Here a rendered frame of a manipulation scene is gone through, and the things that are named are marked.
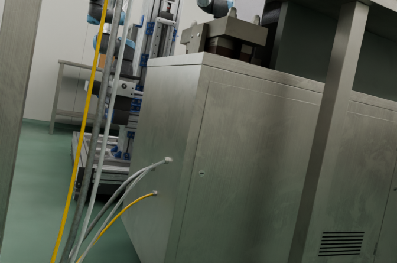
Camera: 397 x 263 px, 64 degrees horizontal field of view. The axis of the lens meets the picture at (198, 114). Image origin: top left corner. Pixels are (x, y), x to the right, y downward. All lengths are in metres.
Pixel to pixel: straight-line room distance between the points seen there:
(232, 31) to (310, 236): 0.70
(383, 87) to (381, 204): 0.52
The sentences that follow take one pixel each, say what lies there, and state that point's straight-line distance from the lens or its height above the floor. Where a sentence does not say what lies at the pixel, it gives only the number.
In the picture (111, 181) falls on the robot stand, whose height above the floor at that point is 0.16.
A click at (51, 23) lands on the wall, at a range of 4.86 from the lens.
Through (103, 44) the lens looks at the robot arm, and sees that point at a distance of 2.18.
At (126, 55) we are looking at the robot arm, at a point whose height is 0.94.
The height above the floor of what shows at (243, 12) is 1.14.
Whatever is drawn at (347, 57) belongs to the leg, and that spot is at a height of 0.97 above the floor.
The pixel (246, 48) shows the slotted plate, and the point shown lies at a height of 0.96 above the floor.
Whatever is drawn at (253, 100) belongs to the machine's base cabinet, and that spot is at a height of 0.78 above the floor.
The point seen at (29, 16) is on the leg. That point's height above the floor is 0.85.
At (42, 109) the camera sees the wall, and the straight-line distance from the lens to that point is 4.85.
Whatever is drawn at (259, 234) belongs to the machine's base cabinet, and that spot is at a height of 0.31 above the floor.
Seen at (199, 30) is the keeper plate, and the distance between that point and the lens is 1.19.
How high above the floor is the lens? 0.75
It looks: 3 degrees down
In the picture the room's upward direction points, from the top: 11 degrees clockwise
